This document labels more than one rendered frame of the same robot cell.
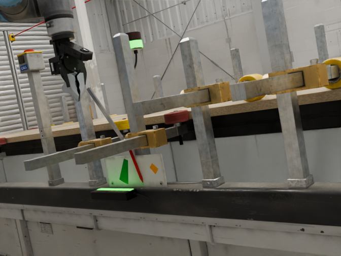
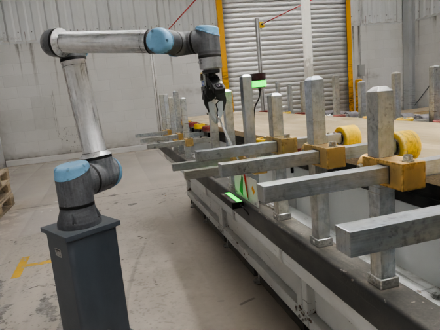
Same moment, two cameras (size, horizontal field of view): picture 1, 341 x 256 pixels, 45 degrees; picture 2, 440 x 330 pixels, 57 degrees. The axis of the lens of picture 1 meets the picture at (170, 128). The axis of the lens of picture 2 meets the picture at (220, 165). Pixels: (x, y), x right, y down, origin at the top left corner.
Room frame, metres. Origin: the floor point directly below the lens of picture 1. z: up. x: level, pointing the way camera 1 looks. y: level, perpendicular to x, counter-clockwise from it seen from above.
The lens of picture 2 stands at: (-0.05, -0.63, 1.12)
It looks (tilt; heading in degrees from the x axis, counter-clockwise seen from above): 10 degrees down; 33
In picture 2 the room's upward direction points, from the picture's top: 5 degrees counter-clockwise
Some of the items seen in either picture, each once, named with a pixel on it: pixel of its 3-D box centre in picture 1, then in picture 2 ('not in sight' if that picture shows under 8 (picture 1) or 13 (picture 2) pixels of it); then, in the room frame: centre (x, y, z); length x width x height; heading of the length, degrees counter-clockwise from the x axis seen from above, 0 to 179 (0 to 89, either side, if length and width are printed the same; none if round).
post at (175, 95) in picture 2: not in sight; (179, 124); (2.27, 1.22, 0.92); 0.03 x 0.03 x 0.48; 49
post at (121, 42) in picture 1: (134, 111); (249, 140); (1.28, 0.10, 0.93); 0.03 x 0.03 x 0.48; 49
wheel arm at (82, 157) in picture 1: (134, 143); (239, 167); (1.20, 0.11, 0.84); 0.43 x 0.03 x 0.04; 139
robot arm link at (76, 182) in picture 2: not in sight; (74, 182); (1.06, 0.87, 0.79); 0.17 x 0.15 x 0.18; 10
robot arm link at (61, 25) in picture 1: (60, 29); (209, 64); (1.33, 0.29, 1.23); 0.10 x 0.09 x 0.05; 139
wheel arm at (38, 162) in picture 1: (85, 150); (222, 160); (1.37, 0.29, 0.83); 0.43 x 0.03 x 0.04; 139
